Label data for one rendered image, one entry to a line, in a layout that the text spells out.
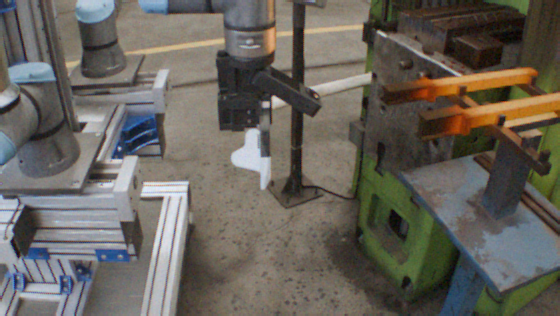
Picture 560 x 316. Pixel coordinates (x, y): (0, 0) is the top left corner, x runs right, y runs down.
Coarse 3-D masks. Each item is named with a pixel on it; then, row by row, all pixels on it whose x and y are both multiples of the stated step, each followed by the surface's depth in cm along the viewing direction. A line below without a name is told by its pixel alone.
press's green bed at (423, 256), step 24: (384, 192) 161; (408, 192) 149; (360, 216) 181; (384, 216) 174; (408, 216) 153; (360, 240) 188; (384, 240) 173; (408, 240) 164; (432, 240) 149; (384, 264) 174; (408, 264) 160; (432, 264) 158; (456, 264) 170; (408, 288) 165; (432, 288) 169
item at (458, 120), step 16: (544, 96) 86; (432, 112) 77; (448, 112) 77; (464, 112) 78; (480, 112) 80; (496, 112) 80; (512, 112) 81; (528, 112) 83; (544, 112) 85; (432, 128) 77; (448, 128) 79; (464, 128) 78
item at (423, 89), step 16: (432, 80) 90; (448, 80) 90; (464, 80) 90; (480, 80) 91; (496, 80) 92; (512, 80) 94; (384, 96) 87; (400, 96) 87; (416, 96) 88; (432, 96) 87
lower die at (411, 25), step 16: (400, 16) 137; (416, 16) 131; (464, 16) 130; (496, 16) 134; (400, 32) 139; (416, 32) 133; (432, 32) 127; (448, 32) 123; (480, 32) 129; (448, 48) 126
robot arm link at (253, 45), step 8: (224, 32) 66; (232, 32) 64; (240, 32) 70; (248, 32) 63; (256, 32) 63; (264, 32) 64; (272, 32) 65; (232, 40) 65; (240, 40) 64; (248, 40) 64; (256, 40) 64; (264, 40) 65; (272, 40) 66; (232, 48) 65; (240, 48) 65; (248, 48) 65; (256, 48) 65; (264, 48) 65; (272, 48) 67; (232, 56) 67; (240, 56) 65; (248, 56) 65; (256, 56) 65; (264, 56) 67
